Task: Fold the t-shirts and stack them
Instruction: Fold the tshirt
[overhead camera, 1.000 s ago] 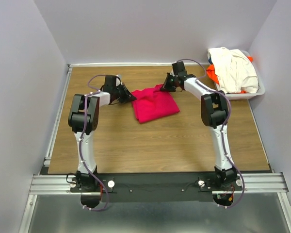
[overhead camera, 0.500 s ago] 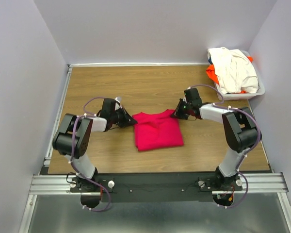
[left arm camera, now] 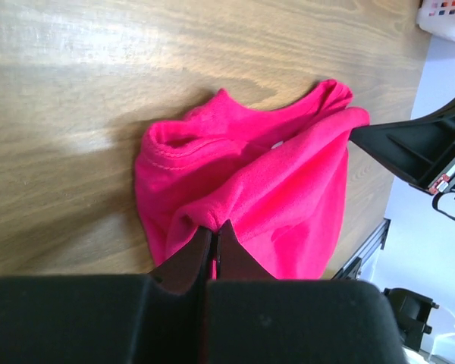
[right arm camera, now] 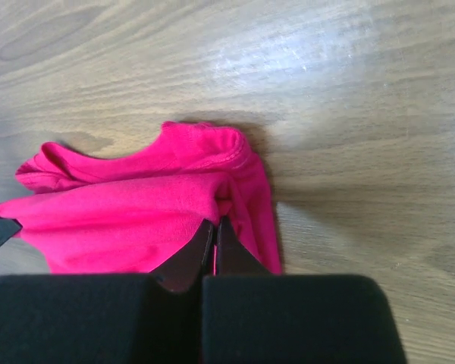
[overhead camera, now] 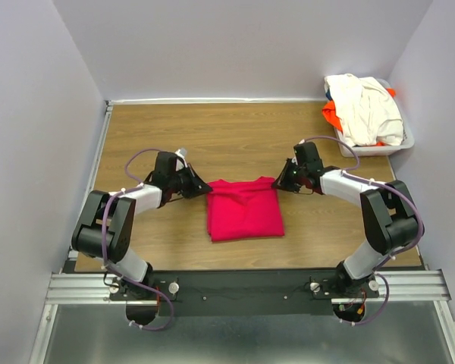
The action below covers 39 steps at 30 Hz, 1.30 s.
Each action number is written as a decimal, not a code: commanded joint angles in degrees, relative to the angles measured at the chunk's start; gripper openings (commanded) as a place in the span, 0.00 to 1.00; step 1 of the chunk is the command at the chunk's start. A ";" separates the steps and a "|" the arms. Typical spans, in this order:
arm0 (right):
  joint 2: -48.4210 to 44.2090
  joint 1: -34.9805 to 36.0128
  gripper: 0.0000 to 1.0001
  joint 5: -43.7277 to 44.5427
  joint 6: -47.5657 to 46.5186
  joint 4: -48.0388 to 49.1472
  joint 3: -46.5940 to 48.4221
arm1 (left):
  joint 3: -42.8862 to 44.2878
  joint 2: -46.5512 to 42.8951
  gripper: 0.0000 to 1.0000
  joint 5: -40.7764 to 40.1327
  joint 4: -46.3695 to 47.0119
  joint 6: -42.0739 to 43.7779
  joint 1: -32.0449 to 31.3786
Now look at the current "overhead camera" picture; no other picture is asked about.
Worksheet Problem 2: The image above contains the orange t shirt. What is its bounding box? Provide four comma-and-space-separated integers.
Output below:
322, 88, 396, 146

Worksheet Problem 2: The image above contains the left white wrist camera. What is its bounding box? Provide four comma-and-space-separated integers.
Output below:
174, 148, 187, 171

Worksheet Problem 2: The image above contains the pink t shirt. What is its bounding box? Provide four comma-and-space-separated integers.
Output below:
206, 177, 284, 243

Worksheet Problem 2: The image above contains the white t shirt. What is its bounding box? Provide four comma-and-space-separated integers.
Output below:
325, 74, 403, 147

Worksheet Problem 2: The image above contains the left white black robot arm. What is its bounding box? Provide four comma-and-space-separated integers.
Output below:
71, 149, 212, 300

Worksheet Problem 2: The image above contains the white laundry basket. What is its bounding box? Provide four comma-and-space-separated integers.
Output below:
334, 78, 415, 158

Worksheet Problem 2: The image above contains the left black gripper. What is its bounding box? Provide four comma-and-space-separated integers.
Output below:
168, 163, 212, 199

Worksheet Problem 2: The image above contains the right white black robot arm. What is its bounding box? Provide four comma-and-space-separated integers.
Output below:
271, 140, 424, 297

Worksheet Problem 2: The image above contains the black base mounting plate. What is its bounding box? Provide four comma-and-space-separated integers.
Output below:
109, 268, 379, 326

